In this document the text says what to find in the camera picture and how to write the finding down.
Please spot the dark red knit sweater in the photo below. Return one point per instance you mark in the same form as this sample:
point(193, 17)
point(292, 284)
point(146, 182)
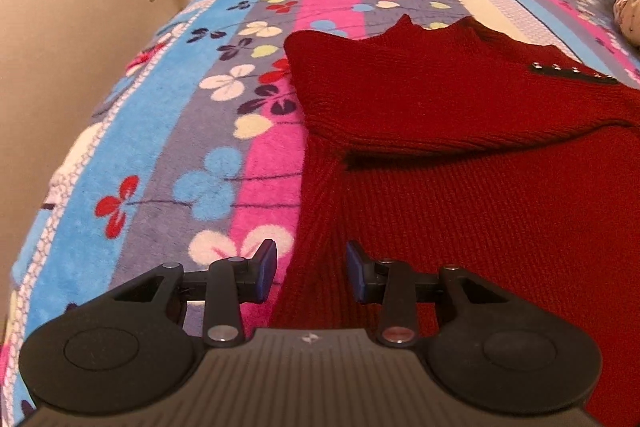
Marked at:
point(475, 187)

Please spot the floral striped fleece blanket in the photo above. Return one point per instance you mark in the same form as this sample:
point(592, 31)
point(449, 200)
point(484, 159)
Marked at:
point(165, 117)

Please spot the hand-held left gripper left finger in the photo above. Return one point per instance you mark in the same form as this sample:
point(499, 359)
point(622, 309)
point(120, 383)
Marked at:
point(267, 268)

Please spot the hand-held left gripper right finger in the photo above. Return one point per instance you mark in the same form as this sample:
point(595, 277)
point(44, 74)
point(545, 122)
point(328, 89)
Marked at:
point(355, 272)

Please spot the cream star print duvet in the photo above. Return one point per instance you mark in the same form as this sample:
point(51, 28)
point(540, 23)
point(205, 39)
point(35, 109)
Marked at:
point(630, 12)

